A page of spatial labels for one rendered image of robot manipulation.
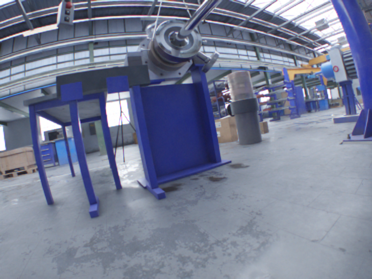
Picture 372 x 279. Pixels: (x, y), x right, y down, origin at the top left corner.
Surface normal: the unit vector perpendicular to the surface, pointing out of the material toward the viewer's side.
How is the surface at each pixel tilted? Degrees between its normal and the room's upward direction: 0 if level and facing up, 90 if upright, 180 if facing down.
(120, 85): 90
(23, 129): 90
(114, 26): 90
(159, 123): 90
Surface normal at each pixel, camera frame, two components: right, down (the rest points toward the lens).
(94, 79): 0.43, -0.03
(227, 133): -0.64, 0.16
